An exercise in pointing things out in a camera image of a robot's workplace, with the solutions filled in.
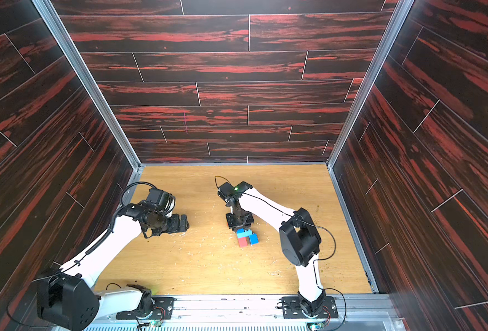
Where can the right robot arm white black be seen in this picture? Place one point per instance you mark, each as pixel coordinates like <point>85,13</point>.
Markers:
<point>299,237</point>

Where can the light blue long lego brick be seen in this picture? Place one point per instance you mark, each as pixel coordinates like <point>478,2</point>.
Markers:
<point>244,233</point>

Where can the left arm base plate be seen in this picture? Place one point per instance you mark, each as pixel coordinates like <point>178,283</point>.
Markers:
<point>154,309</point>

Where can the aluminium front rail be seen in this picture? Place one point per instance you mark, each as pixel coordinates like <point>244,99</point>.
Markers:
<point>265,312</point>

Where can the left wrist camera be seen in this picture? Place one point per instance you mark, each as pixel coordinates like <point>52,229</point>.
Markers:
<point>161,201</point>

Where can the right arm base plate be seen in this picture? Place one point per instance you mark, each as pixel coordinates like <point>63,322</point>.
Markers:
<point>295,307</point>

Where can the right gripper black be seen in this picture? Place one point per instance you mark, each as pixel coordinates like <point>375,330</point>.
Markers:
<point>239,221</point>

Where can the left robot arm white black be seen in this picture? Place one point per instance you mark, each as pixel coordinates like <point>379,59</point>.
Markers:
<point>67,298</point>

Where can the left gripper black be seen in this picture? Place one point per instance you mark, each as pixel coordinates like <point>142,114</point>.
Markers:
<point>176,225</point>

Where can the small red lego brick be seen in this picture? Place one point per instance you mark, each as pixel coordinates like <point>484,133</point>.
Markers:
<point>243,242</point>

